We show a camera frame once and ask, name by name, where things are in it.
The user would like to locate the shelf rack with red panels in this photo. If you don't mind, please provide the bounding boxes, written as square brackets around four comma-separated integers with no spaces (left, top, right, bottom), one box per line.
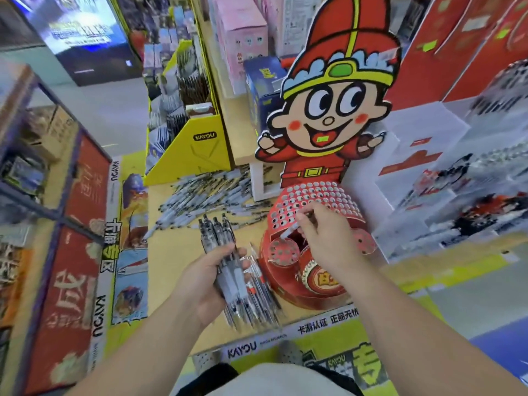
[0,57,113,396]

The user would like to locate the stack of white ink-print boxes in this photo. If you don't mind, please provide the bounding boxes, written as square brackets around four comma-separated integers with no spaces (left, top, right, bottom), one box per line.
[371,59,528,263]

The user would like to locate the red cartoon figure pen stand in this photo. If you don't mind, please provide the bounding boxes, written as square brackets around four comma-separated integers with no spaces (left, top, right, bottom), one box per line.
[254,0,402,311]

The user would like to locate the person's right forearm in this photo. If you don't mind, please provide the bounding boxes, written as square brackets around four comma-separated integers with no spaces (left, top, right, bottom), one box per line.
[334,260,528,396]

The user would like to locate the person's white shirt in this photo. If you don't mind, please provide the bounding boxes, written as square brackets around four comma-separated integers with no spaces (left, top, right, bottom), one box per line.
[206,362,331,396]

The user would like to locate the white box with red label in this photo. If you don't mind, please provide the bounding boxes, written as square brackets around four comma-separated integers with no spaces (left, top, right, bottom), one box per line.
[342,101,471,231]

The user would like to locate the blue printed box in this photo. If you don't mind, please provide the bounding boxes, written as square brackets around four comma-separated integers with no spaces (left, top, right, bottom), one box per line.
[243,55,288,134]

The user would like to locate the yellow printed display table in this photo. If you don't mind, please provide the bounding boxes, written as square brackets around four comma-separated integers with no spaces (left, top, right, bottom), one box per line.
[89,150,528,396]

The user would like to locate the red cardboard panels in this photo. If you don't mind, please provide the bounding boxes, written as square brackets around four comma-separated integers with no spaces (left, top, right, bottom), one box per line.
[384,0,528,112]

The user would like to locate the bundle of grey pens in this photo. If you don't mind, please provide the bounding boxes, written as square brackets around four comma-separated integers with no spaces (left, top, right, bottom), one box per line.
[198,213,286,332]

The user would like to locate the person's left forearm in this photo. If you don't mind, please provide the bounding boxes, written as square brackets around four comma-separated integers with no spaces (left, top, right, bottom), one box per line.
[66,284,207,396]

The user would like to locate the person's right hand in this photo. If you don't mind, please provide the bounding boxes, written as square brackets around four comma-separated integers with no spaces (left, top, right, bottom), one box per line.
[295,201,364,277]

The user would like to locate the pile of loose grey pens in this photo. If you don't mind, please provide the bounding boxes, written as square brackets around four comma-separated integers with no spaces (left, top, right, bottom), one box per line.
[142,165,275,241]

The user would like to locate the yellow cardboard display box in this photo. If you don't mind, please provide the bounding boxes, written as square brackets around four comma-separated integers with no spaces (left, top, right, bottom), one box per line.
[142,39,232,187]

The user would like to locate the single white pen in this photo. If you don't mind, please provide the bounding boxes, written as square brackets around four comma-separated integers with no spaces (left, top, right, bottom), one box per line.
[280,212,316,240]

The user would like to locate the person's left hand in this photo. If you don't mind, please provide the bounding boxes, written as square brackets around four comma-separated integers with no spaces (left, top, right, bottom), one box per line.
[175,243,252,327]

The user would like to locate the dark display screen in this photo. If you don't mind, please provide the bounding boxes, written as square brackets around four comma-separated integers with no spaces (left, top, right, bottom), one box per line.
[8,0,143,87]

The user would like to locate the row of card packets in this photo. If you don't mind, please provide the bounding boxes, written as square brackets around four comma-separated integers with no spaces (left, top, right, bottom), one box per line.
[117,0,215,161]

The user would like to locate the pink printed box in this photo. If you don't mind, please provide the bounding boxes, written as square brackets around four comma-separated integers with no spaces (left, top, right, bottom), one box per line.
[210,0,270,97]

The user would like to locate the person's grey shoe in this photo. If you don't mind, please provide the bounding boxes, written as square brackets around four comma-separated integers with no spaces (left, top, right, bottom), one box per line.
[276,340,305,366]

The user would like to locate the white small stand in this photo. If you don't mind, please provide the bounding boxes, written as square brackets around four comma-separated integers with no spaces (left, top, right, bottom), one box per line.
[249,161,285,202]

